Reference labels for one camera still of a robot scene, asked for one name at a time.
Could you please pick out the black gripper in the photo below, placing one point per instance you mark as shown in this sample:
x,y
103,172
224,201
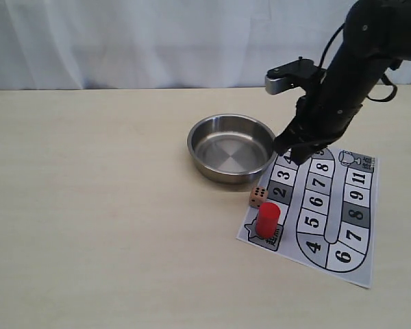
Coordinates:
x,y
326,114

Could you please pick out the wooden die black pips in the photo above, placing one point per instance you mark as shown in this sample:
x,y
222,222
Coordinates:
x,y
257,196

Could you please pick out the red cylinder game piece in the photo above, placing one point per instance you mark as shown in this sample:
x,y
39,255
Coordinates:
x,y
267,220

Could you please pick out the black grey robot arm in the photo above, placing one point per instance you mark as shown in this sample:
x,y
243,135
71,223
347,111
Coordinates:
x,y
376,36

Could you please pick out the printed paper game board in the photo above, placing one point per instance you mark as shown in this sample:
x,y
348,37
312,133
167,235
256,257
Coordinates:
x,y
327,213

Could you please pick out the stainless steel round bowl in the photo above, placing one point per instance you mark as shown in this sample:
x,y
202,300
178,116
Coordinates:
x,y
231,148

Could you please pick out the white curtain backdrop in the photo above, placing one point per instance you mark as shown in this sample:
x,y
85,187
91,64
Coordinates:
x,y
158,44

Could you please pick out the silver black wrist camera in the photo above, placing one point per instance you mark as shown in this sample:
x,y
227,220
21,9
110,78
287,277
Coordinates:
x,y
301,73

